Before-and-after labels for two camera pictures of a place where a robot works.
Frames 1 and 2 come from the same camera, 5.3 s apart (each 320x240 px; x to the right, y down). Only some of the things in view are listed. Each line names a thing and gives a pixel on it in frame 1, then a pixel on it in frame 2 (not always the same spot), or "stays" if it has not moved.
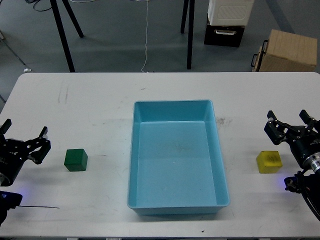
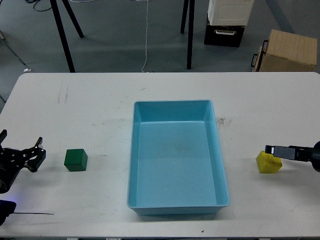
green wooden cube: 76,160 stays
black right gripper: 303,140 → 302,153
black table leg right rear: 185,9 stays
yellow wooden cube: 269,161 stays
